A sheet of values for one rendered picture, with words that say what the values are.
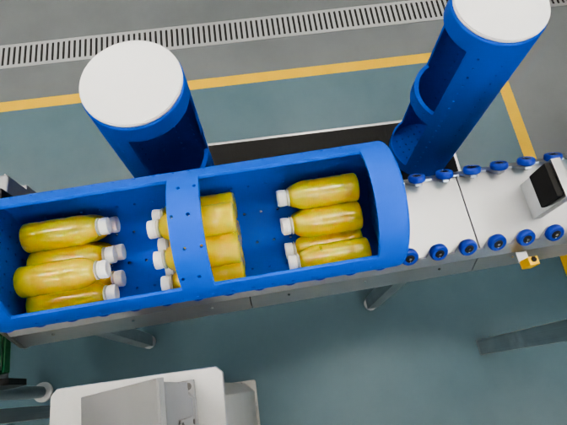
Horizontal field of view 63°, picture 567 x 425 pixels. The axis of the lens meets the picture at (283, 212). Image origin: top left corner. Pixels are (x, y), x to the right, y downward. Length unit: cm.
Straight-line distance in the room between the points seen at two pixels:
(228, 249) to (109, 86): 60
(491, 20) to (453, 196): 52
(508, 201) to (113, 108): 107
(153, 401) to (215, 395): 24
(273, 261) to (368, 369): 107
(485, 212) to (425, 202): 16
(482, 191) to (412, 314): 95
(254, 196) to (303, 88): 146
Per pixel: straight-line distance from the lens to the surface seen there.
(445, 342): 218
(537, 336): 178
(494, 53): 152
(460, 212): 130
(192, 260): 91
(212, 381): 93
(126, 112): 129
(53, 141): 265
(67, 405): 100
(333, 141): 221
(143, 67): 136
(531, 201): 136
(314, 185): 103
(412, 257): 118
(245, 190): 114
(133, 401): 75
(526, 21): 156
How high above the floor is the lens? 206
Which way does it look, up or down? 69 degrees down
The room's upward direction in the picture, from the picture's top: 1 degrees counter-clockwise
